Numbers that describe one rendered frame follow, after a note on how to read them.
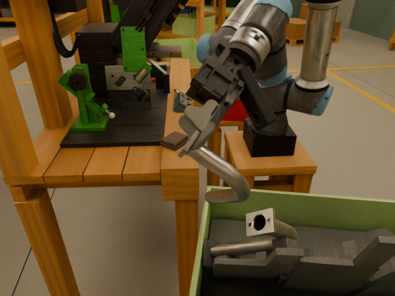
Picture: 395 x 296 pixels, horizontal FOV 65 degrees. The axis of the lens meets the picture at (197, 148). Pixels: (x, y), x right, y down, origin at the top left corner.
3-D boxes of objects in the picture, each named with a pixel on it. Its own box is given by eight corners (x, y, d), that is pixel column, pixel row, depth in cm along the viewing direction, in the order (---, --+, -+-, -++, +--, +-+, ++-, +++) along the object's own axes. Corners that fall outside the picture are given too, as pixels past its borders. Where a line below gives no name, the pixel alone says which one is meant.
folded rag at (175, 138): (176, 135, 132) (175, 129, 130) (190, 141, 128) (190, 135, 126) (159, 145, 125) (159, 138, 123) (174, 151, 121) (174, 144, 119)
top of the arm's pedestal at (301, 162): (288, 135, 151) (290, 128, 149) (315, 174, 123) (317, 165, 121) (223, 138, 149) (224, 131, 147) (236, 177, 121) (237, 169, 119)
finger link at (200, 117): (167, 134, 50) (195, 94, 54) (197, 154, 51) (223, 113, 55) (172, 126, 48) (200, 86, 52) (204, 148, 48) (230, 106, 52)
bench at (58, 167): (190, 157, 286) (188, 61, 241) (198, 313, 157) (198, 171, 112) (114, 158, 283) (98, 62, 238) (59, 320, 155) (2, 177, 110)
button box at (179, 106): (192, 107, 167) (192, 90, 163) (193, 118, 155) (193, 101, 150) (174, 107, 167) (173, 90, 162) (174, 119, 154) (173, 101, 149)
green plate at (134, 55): (148, 70, 162) (146, 27, 156) (146, 71, 154) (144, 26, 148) (126, 70, 161) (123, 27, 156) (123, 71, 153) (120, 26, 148)
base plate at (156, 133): (170, 69, 223) (170, 66, 222) (163, 145, 129) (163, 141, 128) (111, 69, 221) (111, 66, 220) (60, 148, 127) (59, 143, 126)
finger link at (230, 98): (202, 127, 53) (224, 91, 57) (211, 133, 53) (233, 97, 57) (211, 115, 49) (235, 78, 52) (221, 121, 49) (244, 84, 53)
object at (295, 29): (317, 36, 767) (323, 3, 729) (338, 42, 701) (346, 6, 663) (273, 39, 738) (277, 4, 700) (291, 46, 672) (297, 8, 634)
